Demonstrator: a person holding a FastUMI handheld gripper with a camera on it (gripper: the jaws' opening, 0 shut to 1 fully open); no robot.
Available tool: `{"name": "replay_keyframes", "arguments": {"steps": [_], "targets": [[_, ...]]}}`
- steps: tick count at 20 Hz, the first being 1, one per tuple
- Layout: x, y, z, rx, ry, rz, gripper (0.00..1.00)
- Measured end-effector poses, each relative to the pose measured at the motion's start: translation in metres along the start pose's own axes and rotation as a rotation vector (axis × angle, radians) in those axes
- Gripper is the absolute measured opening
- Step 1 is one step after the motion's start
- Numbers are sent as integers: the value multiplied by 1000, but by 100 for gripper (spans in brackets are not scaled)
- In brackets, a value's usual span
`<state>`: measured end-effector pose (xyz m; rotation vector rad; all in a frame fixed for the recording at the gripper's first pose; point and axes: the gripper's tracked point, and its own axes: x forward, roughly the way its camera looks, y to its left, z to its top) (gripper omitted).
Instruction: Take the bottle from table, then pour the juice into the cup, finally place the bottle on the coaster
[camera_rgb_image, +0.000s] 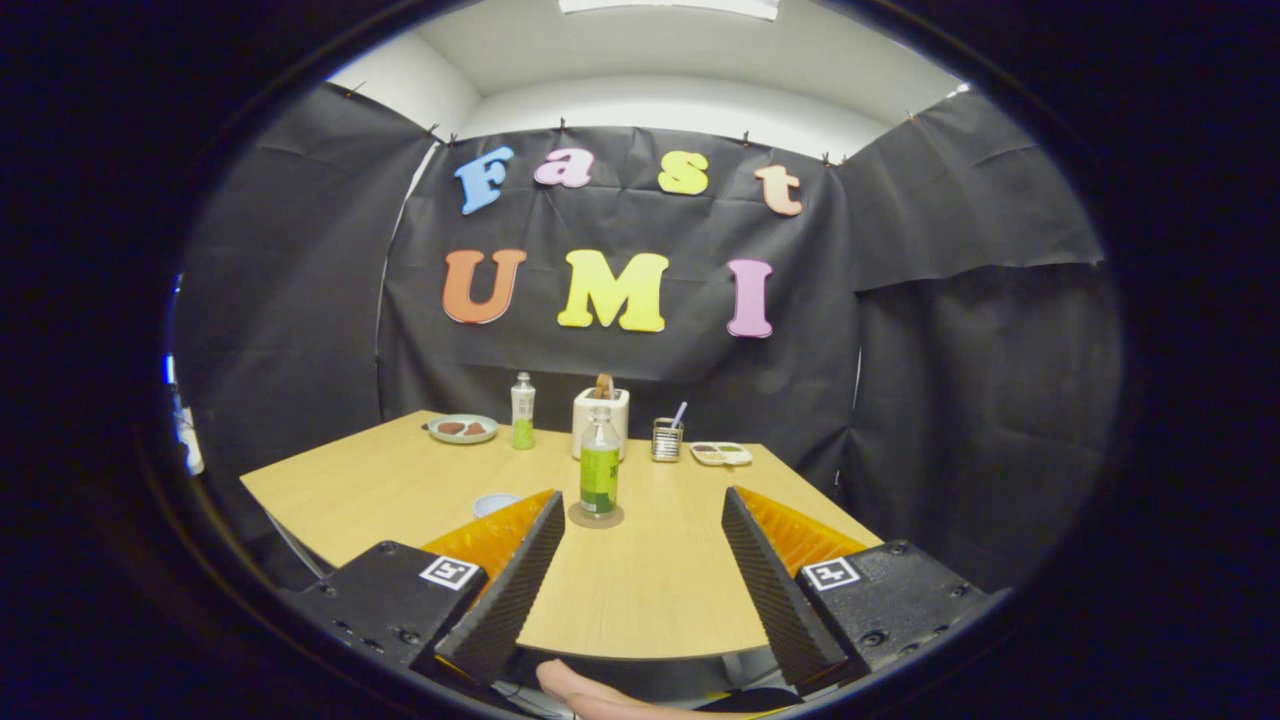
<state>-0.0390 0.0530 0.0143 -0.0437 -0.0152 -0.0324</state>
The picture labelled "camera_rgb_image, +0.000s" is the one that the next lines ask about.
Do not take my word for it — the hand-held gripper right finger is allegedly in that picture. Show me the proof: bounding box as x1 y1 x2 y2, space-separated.
722 486 1009 691

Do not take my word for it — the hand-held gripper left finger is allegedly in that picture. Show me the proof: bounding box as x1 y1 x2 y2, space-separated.
285 489 567 691

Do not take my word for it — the clear juice bottle green label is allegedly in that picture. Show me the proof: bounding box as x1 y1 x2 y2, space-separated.
580 405 621 519

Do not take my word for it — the small white green bottle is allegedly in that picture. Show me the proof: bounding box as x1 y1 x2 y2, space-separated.
510 372 537 450

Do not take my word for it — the pale green plate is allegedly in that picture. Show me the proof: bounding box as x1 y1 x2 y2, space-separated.
427 414 499 445

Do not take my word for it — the wooden table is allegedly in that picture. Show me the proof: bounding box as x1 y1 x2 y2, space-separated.
240 410 885 661

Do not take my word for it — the white toaster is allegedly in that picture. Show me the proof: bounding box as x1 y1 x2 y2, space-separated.
572 387 631 462

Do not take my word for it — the ceiling light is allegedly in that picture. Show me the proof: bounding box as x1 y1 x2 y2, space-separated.
558 0 781 21

